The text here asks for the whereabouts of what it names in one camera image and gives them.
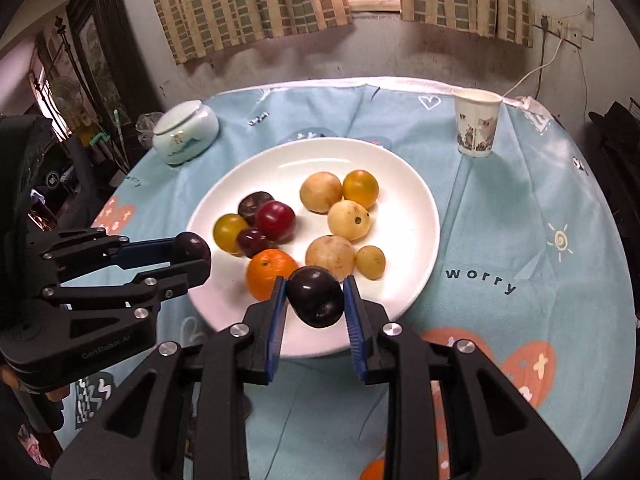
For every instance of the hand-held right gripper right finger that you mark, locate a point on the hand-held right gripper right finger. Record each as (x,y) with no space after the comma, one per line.
(356,330)

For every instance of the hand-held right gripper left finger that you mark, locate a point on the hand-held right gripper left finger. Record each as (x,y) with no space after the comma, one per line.
(276,330)

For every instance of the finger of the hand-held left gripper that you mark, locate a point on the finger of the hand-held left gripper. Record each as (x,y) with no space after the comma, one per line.
(150,252)
(165,280)

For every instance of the dark purple plum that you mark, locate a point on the dark purple plum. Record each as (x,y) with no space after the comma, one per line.
(192,247)
(316,297)
(252,201)

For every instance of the large tan round fruit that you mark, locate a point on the large tan round fruit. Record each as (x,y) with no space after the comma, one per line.
(349,220)
(330,256)

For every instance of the yellow plum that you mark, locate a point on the yellow plum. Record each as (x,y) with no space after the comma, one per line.
(360,188)
(228,232)

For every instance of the dark red plum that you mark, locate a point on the dark red plum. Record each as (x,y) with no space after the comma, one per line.
(274,221)
(251,242)

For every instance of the tangerine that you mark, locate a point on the tangerine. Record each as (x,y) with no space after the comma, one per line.
(267,272)
(372,470)

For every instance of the white ceramic plate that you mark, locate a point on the white ceramic plate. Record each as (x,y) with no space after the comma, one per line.
(310,160)

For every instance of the person's left hand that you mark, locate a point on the person's left hand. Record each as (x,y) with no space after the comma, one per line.
(45,410)

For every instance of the small tan round fruit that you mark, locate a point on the small tan round fruit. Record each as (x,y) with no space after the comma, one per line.
(370,261)

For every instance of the clear plastic bag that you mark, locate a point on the clear plastic bag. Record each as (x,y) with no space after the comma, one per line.
(149,130)

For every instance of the pale green lidded ceramic jar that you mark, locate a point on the pale green lidded ceramic jar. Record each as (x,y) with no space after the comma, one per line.
(185,130)

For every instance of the electric fan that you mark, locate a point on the electric fan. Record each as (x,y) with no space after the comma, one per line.
(64,97)

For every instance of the blue printed tablecloth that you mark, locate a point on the blue printed tablecloth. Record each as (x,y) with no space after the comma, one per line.
(500,210)

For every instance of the printed paper cup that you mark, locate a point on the printed paper cup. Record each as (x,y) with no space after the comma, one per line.
(475,125)

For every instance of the black hat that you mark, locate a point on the black hat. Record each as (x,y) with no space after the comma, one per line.
(615,130)

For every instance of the wall socket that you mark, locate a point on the wall socket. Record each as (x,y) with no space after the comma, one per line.
(560,30)

